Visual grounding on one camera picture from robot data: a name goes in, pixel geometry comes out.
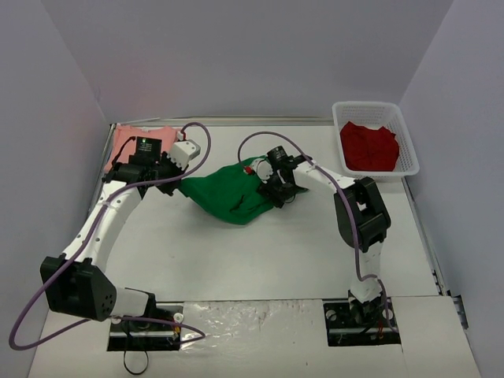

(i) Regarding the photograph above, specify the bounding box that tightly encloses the green t shirt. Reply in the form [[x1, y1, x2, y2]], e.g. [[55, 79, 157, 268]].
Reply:
[[179, 163, 274, 226]]

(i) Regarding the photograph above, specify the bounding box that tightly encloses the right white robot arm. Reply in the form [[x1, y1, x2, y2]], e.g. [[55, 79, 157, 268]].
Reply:
[[250, 146, 391, 325]]

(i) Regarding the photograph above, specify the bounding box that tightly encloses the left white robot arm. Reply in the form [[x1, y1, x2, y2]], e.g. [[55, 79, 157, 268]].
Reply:
[[40, 137, 200, 329]]

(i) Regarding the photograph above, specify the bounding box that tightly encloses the pink folded t shirt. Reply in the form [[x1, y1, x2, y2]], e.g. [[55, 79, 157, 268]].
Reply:
[[102, 124, 176, 173]]

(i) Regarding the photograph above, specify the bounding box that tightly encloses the red t shirt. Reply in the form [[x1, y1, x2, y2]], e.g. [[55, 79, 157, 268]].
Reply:
[[339, 121, 400, 172]]

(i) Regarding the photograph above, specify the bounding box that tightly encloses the white plastic basket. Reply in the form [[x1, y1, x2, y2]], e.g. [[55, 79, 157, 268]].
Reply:
[[332, 101, 420, 180]]

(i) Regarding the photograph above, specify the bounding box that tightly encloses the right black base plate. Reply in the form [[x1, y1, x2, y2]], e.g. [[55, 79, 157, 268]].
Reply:
[[323, 299, 401, 347]]

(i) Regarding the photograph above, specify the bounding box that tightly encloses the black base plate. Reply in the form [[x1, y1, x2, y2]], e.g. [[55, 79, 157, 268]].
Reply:
[[106, 321, 181, 352], [323, 299, 401, 347]]

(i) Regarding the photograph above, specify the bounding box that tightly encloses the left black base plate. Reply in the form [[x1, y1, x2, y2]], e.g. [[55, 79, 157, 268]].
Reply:
[[106, 321, 181, 352]]

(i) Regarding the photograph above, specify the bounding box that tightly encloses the thin black cable loop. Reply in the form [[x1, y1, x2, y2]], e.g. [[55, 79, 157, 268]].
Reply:
[[123, 348, 150, 376]]

